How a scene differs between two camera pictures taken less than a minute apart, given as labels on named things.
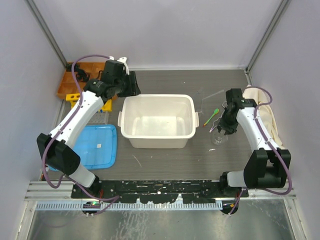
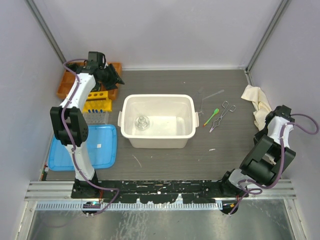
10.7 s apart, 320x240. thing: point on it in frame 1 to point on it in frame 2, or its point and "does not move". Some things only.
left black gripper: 133,90 to 111,84
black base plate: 155,191 does not move
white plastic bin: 158,121 does not move
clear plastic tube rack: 100,118 does not move
